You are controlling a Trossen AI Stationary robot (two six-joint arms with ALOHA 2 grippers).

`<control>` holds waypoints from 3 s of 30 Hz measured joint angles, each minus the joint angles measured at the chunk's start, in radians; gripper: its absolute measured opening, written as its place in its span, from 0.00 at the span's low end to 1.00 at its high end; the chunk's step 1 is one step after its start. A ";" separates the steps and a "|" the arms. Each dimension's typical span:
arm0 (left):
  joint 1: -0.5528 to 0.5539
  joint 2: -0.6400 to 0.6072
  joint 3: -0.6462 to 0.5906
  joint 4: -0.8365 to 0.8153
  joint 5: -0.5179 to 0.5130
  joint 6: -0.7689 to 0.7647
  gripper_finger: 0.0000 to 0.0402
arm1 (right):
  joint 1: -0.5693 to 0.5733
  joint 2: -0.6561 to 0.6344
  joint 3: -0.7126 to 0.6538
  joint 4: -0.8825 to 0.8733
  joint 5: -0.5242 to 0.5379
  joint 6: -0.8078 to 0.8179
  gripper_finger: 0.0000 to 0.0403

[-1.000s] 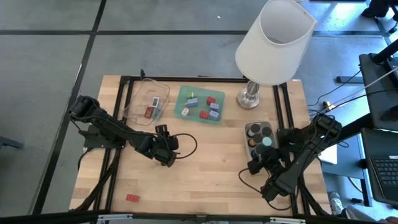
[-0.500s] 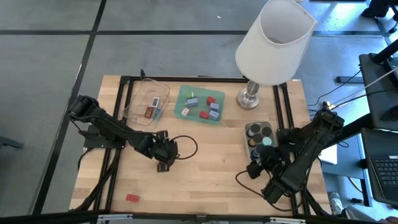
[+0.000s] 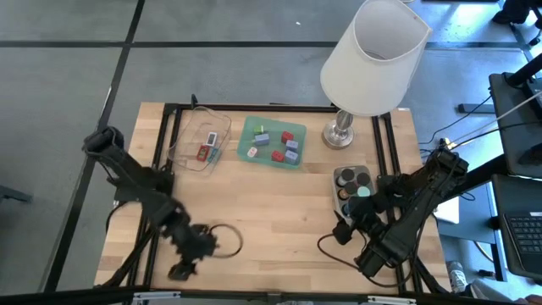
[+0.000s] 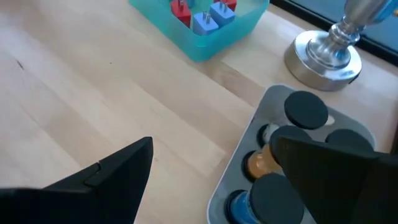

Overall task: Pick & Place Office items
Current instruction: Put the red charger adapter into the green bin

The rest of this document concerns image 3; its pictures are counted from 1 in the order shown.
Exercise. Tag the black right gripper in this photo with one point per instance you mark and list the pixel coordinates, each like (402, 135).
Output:
(370, 235)

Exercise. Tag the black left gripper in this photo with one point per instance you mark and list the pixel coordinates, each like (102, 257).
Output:
(192, 245)

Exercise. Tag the green hourglass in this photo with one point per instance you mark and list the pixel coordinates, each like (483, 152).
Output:
(363, 191)

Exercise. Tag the black hourglass orange sand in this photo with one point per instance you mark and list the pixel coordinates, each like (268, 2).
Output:
(350, 188)

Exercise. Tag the black hourglass marked 30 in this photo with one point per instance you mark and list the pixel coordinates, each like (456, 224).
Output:
(363, 179)

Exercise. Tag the black hourglass white sand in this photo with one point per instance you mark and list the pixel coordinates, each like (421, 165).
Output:
(347, 174)

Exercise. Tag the grey power adapter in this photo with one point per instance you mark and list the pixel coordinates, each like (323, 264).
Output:
(291, 145)
(291, 156)
(262, 139)

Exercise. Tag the red power adapter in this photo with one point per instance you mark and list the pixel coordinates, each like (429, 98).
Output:
(287, 136)
(278, 156)

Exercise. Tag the pale pink power adapter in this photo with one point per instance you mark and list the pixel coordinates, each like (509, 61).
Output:
(252, 152)

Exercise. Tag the green power adapter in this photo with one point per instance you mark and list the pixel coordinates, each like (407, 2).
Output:
(258, 129)

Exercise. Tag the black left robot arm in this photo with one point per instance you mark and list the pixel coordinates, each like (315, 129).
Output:
(127, 169)

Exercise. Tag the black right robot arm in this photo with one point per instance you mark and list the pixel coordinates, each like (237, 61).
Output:
(415, 207)

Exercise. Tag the black office chair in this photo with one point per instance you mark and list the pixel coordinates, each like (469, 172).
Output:
(516, 12)

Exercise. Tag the white plastic bin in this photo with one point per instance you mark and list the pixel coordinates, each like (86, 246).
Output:
(357, 168)

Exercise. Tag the white paper sheet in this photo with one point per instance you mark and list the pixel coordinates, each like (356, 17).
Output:
(449, 212)

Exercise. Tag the green translucent plastic tray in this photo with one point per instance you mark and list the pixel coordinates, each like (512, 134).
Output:
(273, 142)

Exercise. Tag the clear plastic container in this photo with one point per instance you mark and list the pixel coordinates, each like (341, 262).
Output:
(186, 140)

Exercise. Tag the person's foot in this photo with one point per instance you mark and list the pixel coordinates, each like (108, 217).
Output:
(456, 277)

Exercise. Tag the black crossbeam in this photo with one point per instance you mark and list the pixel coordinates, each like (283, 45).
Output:
(84, 295)

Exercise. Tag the black stand pole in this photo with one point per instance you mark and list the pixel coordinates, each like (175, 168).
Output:
(487, 171)
(523, 72)

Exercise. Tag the silver table lamp white shade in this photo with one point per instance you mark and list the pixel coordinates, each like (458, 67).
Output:
(368, 76)

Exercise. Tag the person's leg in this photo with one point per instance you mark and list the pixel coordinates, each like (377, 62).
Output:
(482, 294)

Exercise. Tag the black side desk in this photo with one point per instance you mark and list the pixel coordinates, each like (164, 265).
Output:
(508, 190)
(512, 127)

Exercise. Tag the black laptop keyboard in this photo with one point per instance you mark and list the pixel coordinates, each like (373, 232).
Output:
(527, 237)

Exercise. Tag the person's hand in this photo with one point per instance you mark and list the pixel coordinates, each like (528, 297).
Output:
(529, 301)

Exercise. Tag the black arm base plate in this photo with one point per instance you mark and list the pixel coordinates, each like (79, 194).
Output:
(127, 195)
(389, 186)

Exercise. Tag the silver mounting bracket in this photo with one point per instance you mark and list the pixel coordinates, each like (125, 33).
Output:
(156, 296)
(391, 300)

